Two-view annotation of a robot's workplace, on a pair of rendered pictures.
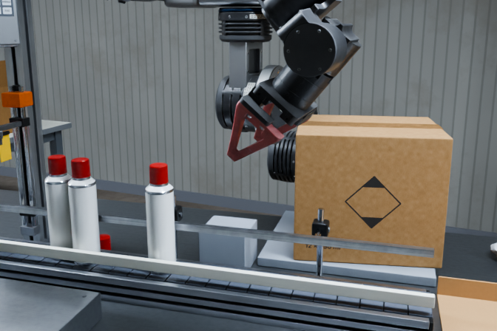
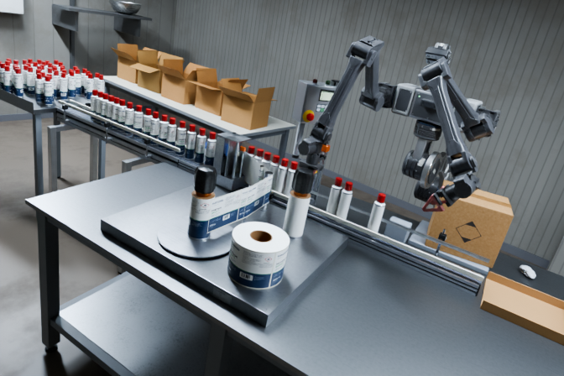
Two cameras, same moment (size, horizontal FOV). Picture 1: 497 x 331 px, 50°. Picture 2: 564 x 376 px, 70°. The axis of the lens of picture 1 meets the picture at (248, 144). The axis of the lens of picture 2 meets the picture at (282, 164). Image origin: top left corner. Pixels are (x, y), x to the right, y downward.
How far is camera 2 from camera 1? 95 cm
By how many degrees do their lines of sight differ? 14
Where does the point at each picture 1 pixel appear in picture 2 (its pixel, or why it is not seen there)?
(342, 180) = (457, 219)
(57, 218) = (333, 202)
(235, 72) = (417, 152)
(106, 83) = not seen: hidden behind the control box
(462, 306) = (495, 286)
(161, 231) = (376, 220)
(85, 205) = (347, 201)
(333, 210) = (449, 230)
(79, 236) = (341, 212)
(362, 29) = (491, 106)
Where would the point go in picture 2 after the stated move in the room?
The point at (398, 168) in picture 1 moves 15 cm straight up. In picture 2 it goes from (484, 221) to (496, 190)
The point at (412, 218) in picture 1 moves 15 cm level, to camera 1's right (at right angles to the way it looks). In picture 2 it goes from (484, 243) to (520, 253)
